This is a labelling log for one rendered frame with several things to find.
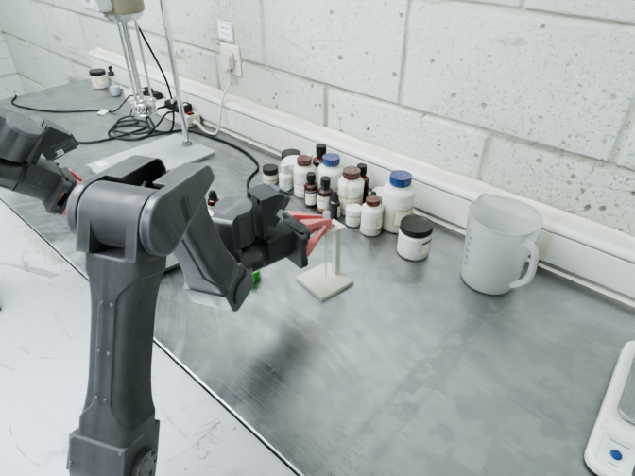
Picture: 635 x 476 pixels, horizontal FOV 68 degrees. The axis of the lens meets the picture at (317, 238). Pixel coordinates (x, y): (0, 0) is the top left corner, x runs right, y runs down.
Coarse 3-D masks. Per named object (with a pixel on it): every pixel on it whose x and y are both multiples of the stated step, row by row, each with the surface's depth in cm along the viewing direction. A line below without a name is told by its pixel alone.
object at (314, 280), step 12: (336, 228) 85; (336, 240) 88; (336, 252) 89; (336, 264) 91; (300, 276) 92; (312, 276) 92; (324, 276) 92; (336, 276) 92; (312, 288) 89; (324, 288) 89; (336, 288) 89
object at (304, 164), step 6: (300, 156) 115; (306, 156) 115; (300, 162) 113; (306, 162) 113; (294, 168) 115; (300, 168) 114; (306, 168) 114; (312, 168) 114; (294, 174) 115; (300, 174) 114; (294, 180) 116; (300, 180) 115; (306, 180) 115; (294, 186) 118; (300, 186) 116; (294, 192) 119; (300, 192) 117
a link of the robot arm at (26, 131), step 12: (0, 108) 74; (0, 120) 72; (12, 120) 74; (24, 120) 76; (0, 132) 73; (12, 132) 73; (24, 132) 73; (36, 132) 75; (0, 144) 74; (12, 144) 74; (24, 144) 75; (0, 156) 74; (12, 156) 75; (24, 156) 76
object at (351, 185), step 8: (344, 168) 108; (352, 168) 108; (344, 176) 107; (352, 176) 106; (344, 184) 107; (352, 184) 106; (360, 184) 107; (344, 192) 108; (352, 192) 107; (360, 192) 108; (344, 200) 109; (352, 200) 108; (360, 200) 109; (344, 208) 110
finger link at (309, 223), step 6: (300, 222) 78; (306, 222) 78; (312, 222) 79; (318, 222) 80; (324, 222) 82; (330, 222) 83; (312, 228) 79; (324, 228) 83; (318, 234) 82; (312, 240) 82; (318, 240) 82; (306, 246) 79; (312, 246) 81; (306, 252) 80
